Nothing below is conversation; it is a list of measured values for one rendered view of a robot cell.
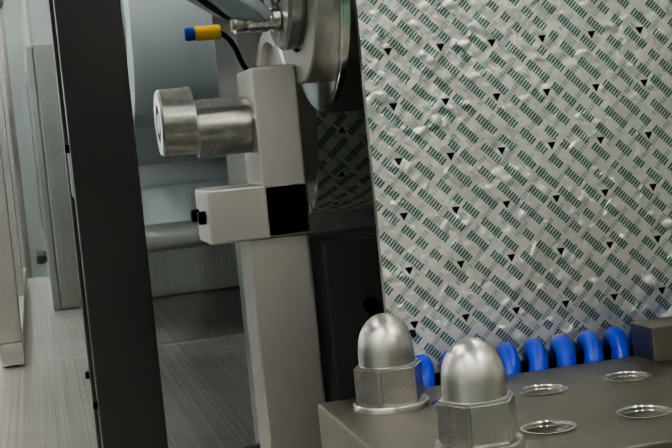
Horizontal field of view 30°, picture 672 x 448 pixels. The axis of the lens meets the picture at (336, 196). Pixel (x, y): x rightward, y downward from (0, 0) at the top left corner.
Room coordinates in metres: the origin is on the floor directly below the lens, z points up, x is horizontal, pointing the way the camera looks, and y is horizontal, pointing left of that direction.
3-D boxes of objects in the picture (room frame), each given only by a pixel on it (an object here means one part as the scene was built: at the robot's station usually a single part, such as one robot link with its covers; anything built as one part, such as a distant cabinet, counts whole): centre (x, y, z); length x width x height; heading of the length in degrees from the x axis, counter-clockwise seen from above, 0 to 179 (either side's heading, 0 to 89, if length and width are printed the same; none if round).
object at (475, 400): (0.51, -0.05, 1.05); 0.04 x 0.04 x 0.04
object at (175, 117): (0.74, 0.09, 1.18); 0.04 x 0.02 x 0.04; 13
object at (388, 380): (0.60, -0.02, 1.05); 0.04 x 0.04 x 0.04
